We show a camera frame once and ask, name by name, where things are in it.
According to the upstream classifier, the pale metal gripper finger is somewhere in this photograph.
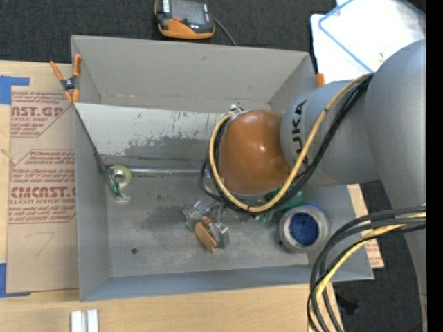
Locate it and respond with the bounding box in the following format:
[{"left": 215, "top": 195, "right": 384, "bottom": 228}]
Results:
[
  {"left": 188, "top": 200, "right": 208, "bottom": 217},
  {"left": 182, "top": 210, "right": 208, "bottom": 230}
]

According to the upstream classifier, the orange and grey small tool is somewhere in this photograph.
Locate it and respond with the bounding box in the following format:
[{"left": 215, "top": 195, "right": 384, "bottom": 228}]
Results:
[{"left": 193, "top": 216, "right": 232, "bottom": 254}]

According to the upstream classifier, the grey metal bin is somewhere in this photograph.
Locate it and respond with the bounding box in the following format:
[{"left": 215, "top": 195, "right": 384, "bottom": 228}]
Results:
[{"left": 71, "top": 35, "right": 375, "bottom": 302}]

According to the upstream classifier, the green rounded object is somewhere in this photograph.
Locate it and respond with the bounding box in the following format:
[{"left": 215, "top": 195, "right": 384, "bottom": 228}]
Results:
[{"left": 264, "top": 183, "right": 305, "bottom": 214}]

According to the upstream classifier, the green tape dispenser clear roll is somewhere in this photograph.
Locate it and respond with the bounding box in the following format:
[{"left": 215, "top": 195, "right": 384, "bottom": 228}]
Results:
[{"left": 105, "top": 164, "right": 133, "bottom": 203}]

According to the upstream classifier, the brown cardboard board red print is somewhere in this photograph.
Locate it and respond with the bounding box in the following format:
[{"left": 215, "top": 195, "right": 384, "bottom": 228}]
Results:
[{"left": 0, "top": 59, "right": 385, "bottom": 297}]

